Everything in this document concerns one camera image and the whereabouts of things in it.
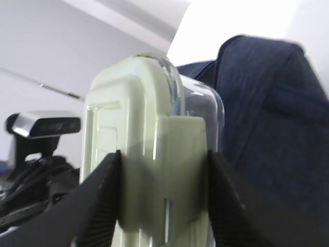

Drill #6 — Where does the glass container with green lid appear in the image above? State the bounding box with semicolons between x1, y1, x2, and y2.
80;53;224;246

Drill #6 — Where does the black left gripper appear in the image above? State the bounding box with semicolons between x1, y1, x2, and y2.
1;136;80;232

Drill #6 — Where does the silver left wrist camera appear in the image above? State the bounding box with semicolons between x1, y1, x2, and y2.
6;110;81;139

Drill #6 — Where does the dark blue lunch bag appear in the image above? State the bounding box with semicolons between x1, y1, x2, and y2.
176;34;329;247

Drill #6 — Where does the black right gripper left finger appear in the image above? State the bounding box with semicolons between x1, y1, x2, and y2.
1;151;121;247

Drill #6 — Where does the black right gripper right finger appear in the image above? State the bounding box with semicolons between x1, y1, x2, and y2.
207;150;328;246

